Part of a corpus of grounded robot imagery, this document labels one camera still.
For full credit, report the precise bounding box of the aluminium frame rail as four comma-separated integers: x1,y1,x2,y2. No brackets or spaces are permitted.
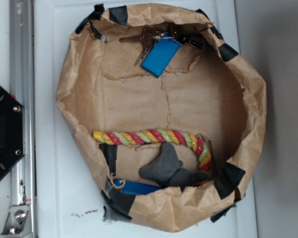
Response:
9,0,38,238

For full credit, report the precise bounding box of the blue cylinder tube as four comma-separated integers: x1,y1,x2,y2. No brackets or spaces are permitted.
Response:
114,178,162,195

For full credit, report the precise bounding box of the multicolour twisted rope toy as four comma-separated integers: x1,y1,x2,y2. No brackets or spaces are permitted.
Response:
93,129,213,186

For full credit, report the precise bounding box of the metal corner bracket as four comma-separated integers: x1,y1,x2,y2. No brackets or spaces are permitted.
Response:
0,205,32,238

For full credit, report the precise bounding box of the silver key bunch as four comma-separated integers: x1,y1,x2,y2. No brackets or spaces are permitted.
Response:
119,23,203,66

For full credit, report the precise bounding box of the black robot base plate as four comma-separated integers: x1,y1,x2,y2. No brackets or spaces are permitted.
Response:
0,86,24,181

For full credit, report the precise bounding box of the grey plush toy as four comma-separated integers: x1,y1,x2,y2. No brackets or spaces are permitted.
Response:
139,142,208,190

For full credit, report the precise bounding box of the brown paper bag bin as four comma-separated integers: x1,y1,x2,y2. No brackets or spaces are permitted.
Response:
57,3,267,232

